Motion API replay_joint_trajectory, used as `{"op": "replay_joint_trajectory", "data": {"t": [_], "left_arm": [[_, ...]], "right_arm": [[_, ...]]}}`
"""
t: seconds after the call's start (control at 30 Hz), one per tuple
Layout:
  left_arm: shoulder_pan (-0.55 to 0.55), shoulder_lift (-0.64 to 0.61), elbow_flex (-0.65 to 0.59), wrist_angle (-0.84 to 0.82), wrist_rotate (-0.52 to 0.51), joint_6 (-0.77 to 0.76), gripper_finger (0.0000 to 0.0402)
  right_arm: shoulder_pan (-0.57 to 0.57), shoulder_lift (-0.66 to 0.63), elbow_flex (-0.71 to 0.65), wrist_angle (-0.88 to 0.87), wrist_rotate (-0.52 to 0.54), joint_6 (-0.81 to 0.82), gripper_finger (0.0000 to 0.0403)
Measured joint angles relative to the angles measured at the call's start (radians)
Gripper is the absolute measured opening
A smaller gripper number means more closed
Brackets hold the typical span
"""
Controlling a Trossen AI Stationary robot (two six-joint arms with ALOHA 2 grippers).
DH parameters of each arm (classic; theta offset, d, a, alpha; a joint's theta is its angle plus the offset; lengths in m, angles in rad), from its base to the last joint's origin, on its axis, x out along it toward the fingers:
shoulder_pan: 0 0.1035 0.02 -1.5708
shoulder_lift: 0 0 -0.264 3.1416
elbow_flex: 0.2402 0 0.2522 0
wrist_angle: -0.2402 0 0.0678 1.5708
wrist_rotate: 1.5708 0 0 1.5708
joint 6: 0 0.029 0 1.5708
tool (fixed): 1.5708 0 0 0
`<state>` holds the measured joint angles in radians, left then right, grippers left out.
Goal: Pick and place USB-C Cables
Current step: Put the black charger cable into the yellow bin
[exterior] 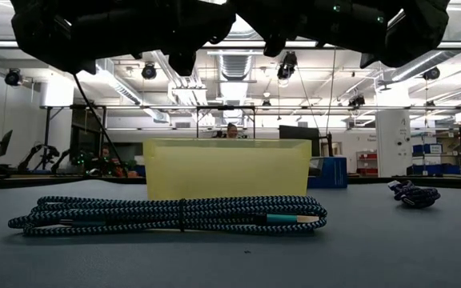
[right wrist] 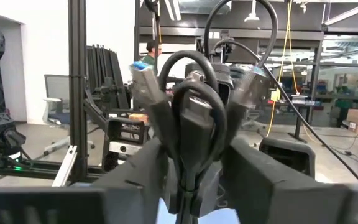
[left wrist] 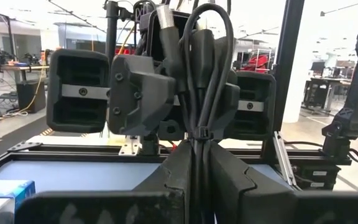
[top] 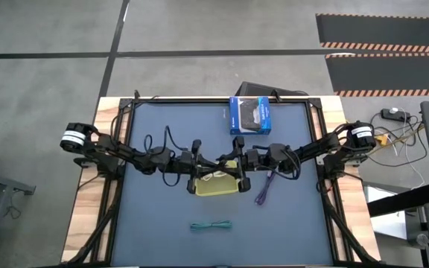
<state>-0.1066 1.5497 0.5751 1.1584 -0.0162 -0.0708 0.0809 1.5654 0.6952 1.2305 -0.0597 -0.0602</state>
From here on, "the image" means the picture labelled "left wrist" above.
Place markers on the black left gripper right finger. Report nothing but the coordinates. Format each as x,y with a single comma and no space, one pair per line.
225,180

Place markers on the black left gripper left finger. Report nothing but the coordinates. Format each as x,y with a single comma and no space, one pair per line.
176,177

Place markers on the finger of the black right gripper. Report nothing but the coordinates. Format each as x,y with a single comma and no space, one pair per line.
135,102
230,105

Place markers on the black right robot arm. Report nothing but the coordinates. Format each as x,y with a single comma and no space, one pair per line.
141,40

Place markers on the black cabinet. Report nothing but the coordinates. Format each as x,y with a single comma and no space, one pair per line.
30,96

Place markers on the red background machine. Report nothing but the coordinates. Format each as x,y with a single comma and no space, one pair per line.
258,62

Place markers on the wooden background workbench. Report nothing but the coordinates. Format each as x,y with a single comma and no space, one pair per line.
11,67

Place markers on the black control box with labels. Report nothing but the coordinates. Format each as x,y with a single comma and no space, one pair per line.
303,174

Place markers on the small background monitor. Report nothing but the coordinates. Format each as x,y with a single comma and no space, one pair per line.
318,67

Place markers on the background office desk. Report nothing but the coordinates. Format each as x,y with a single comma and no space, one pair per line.
328,81

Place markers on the blue cardboard box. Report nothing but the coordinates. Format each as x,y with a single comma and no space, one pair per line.
5,188

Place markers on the silver angle bracket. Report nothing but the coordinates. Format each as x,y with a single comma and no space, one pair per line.
129,147

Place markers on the silver diagonal frame brace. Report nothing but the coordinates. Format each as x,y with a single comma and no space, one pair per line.
283,158

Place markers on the black corner bracket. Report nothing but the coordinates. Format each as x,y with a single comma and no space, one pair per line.
23,146

